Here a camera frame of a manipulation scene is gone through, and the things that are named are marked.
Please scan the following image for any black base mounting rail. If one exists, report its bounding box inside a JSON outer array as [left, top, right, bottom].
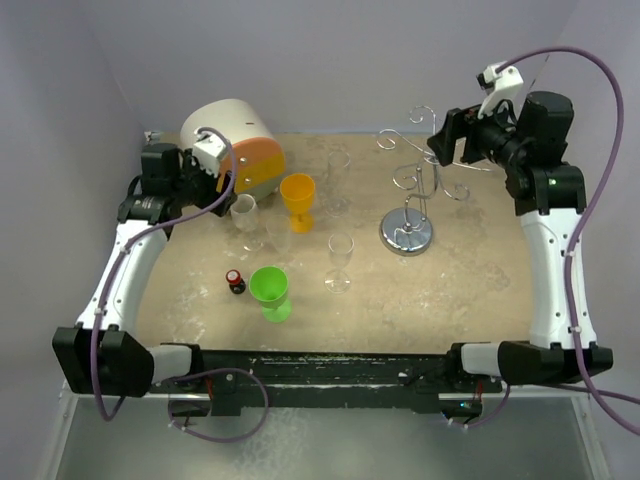
[[150, 349, 502, 416]]

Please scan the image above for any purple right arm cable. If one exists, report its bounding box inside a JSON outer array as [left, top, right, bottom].
[[447, 45, 640, 435]]

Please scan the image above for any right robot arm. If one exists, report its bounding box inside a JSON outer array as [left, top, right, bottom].
[[427, 91, 614, 391]]

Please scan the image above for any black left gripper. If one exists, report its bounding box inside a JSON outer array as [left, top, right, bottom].
[[171, 149, 236, 216]]

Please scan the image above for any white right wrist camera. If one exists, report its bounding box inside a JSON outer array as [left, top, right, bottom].
[[477, 64, 524, 120]]

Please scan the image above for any clear ribbed flute glass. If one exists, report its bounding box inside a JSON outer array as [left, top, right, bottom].
[[266, 215, 292, 267]]

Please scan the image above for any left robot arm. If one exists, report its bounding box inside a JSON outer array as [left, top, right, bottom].
[[52, 135, 234, 397]]

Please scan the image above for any small red-capped bottle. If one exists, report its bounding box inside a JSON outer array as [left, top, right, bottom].
[[225, 269, 246, 295]]

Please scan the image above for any clear stemmed wine glass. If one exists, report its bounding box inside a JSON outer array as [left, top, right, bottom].
[[324, 232, 354, 294]]

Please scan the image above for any chrome wine glass rack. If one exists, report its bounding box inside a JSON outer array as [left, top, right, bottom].
[[376, 128, 470, 257]]

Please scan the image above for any yellow plastic wine glass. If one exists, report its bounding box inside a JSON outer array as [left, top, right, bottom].
[[279, 173, 315, 234]]

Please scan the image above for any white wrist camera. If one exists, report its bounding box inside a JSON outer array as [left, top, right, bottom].
[[477, 64, 524, 120], [192, 127, 228, 177]]

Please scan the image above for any green plastic wine glass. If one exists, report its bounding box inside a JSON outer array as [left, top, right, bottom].
[[249, 266, 292, 323]]

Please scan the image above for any short clear wine glass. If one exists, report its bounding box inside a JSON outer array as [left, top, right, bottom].
[[230, 194, 263, 251]]

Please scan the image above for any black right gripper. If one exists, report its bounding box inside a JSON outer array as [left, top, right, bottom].
[[428, 91, 530, 170]]

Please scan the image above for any tall clear champagne flute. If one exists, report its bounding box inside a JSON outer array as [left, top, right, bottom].
[[324, 150, 351, 217]]

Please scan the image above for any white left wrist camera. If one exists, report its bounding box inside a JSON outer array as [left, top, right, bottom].
[[192, 127, 228, 177]]

